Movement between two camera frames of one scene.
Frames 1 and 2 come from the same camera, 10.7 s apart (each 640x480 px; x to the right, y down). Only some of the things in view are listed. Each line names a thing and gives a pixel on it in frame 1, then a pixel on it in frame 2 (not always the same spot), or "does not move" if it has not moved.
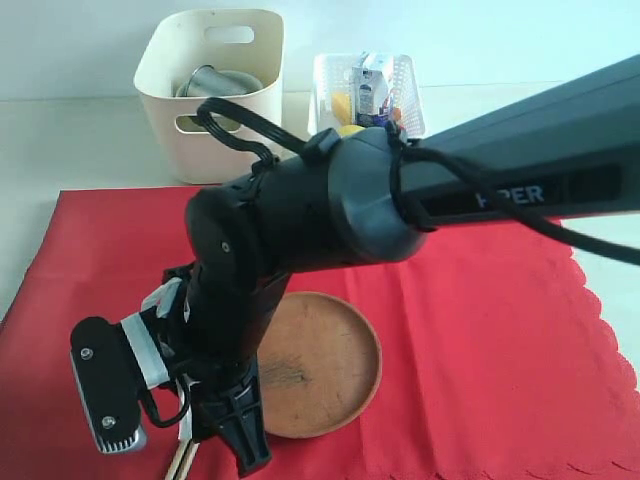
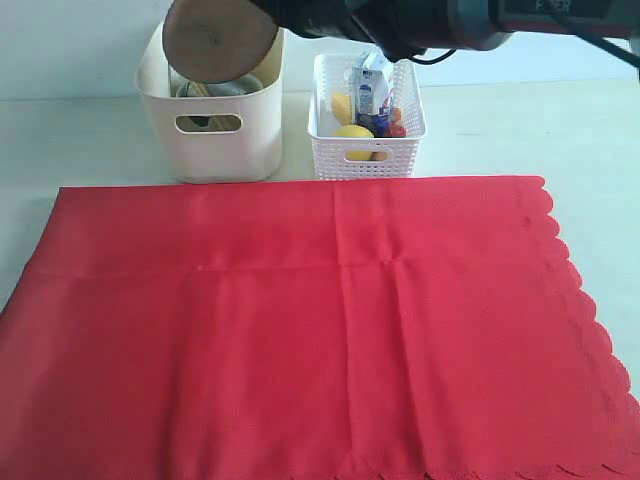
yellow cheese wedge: x=342 y=107 does not move
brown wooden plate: x=320 y=365 to x=218 y=41
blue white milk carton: x=371 y=83 does not move
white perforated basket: x=333 y=73 does not move
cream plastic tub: x=252 y=41 does not move
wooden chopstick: x=183 y=444 to x=201 y=88
